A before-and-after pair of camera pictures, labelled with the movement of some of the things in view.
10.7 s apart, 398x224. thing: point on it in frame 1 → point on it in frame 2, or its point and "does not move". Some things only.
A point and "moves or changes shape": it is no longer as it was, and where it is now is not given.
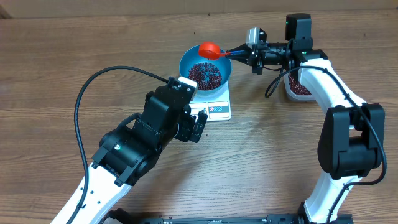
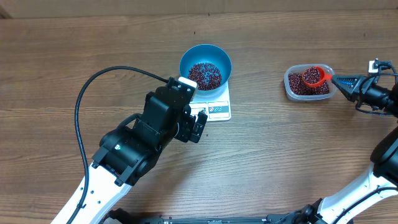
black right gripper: (249, 56) → (364, 88)
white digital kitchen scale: (217, 107) does not move
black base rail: (277, 219) does not move
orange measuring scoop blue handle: (210, 50) moves or changes shape
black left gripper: (187, 121) does not move
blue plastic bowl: (211, 75) does not move
